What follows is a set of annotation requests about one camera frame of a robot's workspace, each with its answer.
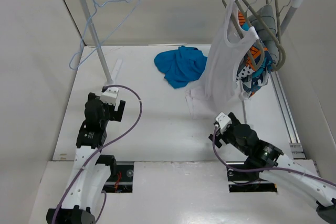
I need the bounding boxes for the grey garment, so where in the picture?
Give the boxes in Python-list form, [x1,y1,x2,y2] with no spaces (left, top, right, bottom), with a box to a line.
[248,4,281,65]

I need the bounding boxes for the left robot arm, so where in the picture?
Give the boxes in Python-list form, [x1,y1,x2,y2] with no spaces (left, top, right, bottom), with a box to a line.
[46,87,125,223]

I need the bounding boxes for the orange blue patterned garment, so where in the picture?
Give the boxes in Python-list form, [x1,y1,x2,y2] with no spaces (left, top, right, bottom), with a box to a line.
[236,6,278,99]

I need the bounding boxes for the light blue wire hanger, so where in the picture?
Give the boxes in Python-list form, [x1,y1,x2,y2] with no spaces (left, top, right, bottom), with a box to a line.
[69,0,141,71]

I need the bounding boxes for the grey velvet hanger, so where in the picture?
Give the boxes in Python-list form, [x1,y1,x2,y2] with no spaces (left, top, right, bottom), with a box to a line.
[266,0,292,44]
[222,0,268,70]
[241,0,286,72]

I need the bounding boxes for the blue t shirt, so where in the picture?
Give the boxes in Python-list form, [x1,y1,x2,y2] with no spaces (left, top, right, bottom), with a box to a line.
[154,46,207,89]

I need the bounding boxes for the white plastic strip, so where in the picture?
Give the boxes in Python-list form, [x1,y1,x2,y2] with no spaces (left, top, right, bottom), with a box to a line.
[111,59,123,80]

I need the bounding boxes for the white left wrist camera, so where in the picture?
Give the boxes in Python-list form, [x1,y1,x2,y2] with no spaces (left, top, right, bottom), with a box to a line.
[100,87,119,106]

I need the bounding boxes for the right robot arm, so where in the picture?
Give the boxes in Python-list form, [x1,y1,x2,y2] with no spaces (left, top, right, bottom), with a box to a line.
[209,112,335,223]

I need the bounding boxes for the grey velvet hanger rear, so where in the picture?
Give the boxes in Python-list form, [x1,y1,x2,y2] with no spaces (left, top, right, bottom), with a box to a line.
[266,0,292,44]

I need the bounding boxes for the grey velvet hanger front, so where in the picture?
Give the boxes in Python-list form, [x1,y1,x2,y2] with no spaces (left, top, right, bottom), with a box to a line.
[222,0,268,70]

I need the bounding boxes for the aluminium rail right side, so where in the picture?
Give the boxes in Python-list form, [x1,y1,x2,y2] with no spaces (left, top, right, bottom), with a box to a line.
[271,72,307,159]

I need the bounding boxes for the grey velvet hanger middle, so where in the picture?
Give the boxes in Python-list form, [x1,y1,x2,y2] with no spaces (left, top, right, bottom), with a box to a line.
[241,0,286,72]

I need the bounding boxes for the white mesh tank top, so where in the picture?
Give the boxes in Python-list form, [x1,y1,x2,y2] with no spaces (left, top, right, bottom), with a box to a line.
[204,0,258,111]

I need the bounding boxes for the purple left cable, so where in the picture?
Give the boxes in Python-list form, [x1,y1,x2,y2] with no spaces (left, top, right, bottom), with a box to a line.
[49,84,144,224]

